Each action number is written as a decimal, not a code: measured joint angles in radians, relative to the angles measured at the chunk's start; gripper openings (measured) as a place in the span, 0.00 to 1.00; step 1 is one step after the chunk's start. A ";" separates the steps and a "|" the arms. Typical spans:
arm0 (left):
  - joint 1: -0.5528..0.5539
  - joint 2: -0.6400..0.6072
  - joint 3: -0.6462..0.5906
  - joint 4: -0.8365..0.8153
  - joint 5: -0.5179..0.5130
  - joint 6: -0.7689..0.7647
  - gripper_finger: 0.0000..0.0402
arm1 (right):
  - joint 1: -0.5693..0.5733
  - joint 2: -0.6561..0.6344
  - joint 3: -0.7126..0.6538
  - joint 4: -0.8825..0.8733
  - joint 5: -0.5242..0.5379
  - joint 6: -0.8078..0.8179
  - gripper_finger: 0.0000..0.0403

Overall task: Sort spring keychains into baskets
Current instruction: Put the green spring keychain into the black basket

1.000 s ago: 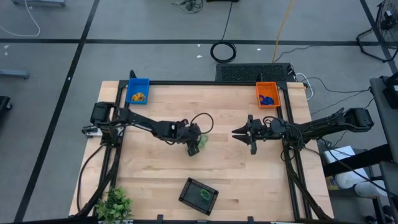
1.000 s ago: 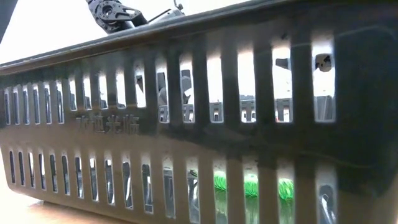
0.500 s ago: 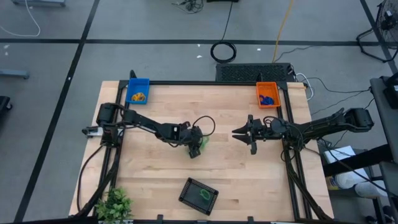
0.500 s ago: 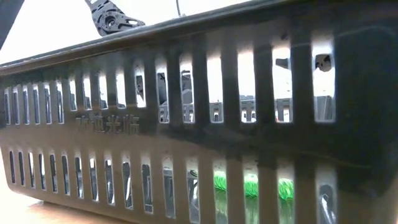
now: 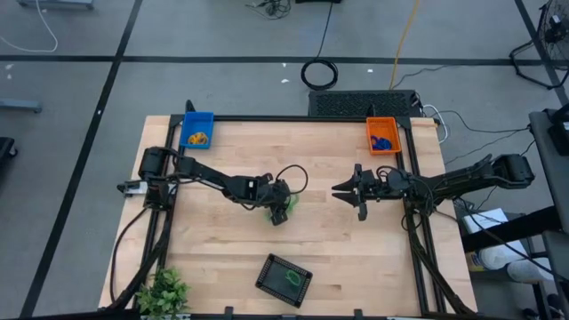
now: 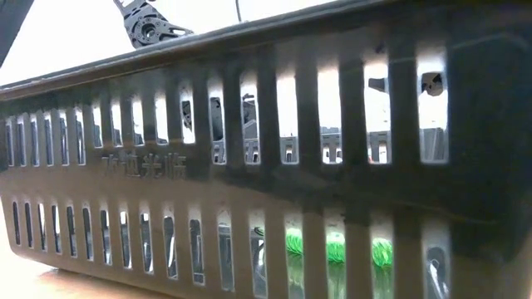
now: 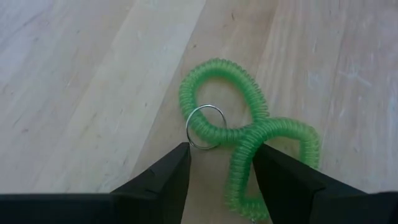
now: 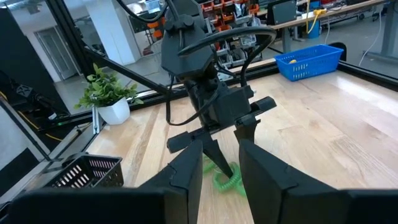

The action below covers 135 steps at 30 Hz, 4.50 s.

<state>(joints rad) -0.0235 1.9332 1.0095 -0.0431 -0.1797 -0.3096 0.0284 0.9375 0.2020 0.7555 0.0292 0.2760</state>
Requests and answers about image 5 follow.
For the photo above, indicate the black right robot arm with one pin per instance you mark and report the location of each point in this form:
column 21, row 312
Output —
column 467, row 178

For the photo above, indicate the green artificial plant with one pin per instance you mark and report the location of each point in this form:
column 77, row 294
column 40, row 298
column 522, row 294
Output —
column 162, row 293

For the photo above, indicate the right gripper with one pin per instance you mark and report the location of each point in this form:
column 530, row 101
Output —
column 371, row 186

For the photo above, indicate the black aluminium table frame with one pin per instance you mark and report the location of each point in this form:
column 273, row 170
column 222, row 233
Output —
column 289, row 118

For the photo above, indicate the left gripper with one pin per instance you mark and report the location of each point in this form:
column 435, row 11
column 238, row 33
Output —
column 278, row 193

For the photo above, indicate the black floor fan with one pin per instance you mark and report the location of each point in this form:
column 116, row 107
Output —
column 555, row 22

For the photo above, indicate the white paper towel roll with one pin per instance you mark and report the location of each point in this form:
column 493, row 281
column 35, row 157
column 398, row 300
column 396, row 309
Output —
column 502, row 257

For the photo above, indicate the silver arm base bracket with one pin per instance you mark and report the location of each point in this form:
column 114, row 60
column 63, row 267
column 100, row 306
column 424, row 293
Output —
column 133, row 187

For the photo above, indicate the grey side desk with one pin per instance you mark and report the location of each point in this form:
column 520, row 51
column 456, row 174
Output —
column 549, row 146

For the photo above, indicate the white paper box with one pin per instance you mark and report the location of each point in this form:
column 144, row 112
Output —
column 486, row 220

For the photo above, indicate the orange plastic basket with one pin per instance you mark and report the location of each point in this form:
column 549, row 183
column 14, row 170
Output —
column 382, row 126

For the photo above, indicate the black mesh computer case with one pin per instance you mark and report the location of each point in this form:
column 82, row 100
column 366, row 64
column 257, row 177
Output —
column 355, row 104

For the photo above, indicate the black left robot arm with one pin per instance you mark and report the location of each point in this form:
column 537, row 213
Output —
column 209, row 175

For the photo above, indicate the grey metal stand foot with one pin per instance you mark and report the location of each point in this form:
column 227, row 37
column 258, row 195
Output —
column 20, row 106
column 53, row 3

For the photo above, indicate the black slotted plastic basket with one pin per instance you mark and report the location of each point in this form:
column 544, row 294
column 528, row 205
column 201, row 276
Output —
column 273, row 284

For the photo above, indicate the blue plastic basket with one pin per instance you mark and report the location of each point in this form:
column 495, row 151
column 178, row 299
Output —
column 195, row 122

